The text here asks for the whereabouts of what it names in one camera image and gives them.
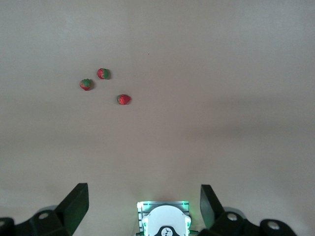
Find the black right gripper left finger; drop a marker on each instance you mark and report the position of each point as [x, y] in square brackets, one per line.
[73, 209]

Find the table cover sheet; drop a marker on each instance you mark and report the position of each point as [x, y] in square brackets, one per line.
[197, 98]

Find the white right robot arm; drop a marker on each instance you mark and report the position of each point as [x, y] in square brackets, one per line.
[165, 218]

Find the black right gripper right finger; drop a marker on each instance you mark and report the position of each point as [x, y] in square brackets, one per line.
[209, 206]

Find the red toy strawberry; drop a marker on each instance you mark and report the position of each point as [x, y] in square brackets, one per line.
[86, 84]
[123, 99]
[103, 73]

